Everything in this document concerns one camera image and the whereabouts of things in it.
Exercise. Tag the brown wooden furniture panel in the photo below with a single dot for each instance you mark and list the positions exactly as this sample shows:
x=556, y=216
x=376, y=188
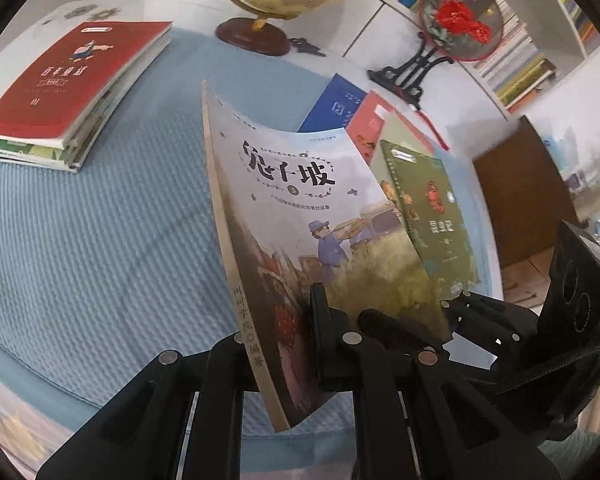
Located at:
x=525, y=195

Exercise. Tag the round fan red flowers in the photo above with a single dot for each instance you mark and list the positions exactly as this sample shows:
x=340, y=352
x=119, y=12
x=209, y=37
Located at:
x=375, y=20

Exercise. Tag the pile of thin books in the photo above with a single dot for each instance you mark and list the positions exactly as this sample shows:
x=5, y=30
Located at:
x=96, y=130

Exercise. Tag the row of shelved books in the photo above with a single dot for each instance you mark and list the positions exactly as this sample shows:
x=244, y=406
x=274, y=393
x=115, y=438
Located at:
x=520, y=65

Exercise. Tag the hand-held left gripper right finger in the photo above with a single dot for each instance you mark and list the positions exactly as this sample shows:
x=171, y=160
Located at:
x=322, y=340

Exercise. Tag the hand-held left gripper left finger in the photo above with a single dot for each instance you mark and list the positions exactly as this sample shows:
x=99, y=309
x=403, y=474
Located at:
x=220, y=370

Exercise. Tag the blue back cover book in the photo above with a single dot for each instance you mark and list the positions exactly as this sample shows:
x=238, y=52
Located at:
x=330, y=105

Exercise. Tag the red fairy tale book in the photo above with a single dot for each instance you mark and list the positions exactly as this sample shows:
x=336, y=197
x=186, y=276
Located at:
x=60, y=85

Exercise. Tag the red tassel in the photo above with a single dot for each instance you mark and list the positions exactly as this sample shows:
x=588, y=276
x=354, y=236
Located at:
x=435, y=132

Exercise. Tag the black metal ornament piece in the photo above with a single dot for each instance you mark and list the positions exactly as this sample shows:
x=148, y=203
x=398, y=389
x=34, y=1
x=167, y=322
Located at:
x=306, y=46

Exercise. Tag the black carved fan stand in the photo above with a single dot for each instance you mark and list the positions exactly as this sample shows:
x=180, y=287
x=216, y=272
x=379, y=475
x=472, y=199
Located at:
x=415, y=72

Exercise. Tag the green red insect cover book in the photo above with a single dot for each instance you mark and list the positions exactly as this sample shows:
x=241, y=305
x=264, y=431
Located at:
x=440, y=220

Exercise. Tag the beige farmer cover book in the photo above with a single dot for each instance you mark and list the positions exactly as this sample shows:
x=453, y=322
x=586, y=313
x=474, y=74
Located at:
x=290, y=210

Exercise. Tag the salmon red back cover book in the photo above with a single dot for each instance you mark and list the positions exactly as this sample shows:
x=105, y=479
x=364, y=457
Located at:
x=375, y=120

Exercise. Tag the round embroidered flower fan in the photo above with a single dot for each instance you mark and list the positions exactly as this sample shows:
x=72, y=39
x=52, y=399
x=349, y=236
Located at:
x=460, y=20

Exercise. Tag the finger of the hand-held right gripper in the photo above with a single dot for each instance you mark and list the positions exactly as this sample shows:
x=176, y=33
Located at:
x=485, y=315
x=395, y=327

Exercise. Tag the light blue textured mat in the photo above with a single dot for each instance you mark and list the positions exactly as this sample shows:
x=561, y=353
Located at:
x=105, y=260

